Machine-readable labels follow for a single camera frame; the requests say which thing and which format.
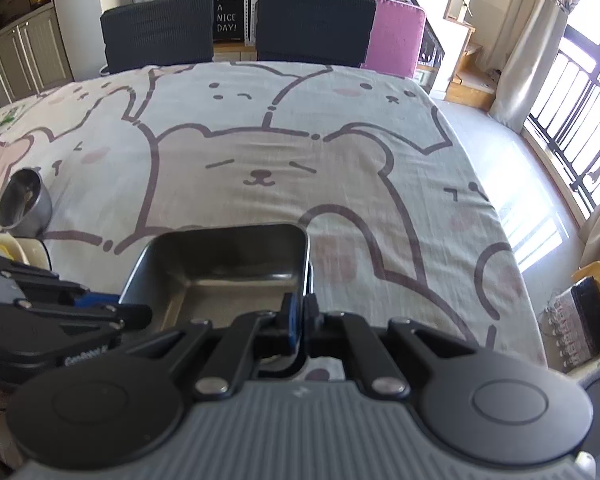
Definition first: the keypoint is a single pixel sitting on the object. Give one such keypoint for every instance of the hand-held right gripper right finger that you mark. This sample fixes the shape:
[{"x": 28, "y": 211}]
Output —
[{"x": 311, "y": 322}]

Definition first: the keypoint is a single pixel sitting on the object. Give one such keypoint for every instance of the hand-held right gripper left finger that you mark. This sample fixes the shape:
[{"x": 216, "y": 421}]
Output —
[{"x": 291, "y": 320}]

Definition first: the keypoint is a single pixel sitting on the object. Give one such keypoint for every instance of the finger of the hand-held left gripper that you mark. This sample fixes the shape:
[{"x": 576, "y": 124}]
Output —
[
  {"x": 97, "y": 299},
  {"x": 125, "y": 316}
]

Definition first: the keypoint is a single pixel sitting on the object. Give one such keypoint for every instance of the small square steel dish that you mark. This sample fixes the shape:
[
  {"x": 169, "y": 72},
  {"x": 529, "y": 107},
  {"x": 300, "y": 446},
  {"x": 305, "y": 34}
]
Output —
[{"x": 220, "y": 270}]

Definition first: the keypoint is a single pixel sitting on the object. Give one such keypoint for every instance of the oval steel bowl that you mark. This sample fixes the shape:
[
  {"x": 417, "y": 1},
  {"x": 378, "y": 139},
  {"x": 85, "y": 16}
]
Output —
[{"x": 35, "y": 210}]

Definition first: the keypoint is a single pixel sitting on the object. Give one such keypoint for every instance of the printed bear tablecloth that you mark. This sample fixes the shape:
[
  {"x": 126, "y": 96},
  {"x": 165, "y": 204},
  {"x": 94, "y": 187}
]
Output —
[{"x": 280, "y": 160}]

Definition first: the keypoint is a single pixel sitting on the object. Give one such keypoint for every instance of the small green packet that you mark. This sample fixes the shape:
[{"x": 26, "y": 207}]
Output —
[{"x": 6, "y": 121}]

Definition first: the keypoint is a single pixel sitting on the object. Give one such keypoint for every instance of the beige lower cabinet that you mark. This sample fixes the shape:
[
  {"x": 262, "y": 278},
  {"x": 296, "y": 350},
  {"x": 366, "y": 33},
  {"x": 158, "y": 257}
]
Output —
[{"x": 35, "y": 55}]

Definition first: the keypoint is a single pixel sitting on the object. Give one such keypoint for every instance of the dark grey chair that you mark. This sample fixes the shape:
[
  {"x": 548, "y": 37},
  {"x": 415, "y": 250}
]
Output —
[
  {"x": 157, "y": 30},
  {"x": 315, "y": 27}
]

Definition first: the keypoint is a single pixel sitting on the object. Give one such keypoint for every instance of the yellow and black bag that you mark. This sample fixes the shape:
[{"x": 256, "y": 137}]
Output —
[{"x": 590, "y": 310}]

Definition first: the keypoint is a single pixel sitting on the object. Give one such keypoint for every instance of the pink chair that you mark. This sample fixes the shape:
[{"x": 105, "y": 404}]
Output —
[{"x": 397, "y": 35}]

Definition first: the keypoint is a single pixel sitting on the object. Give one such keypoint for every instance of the black chalkboard sign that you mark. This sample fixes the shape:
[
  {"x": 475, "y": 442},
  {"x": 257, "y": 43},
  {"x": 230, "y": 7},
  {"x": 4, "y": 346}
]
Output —
[{"x": 227, "y": 10}]

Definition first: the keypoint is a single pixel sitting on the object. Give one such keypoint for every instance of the black window railing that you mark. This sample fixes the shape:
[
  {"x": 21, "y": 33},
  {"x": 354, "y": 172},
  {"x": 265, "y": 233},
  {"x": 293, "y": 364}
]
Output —
[{"x": 570, "y": 135}]

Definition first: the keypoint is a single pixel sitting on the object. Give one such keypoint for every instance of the beige curtain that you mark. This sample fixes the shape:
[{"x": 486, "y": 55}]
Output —
[{"x": 535, "y": 50}]

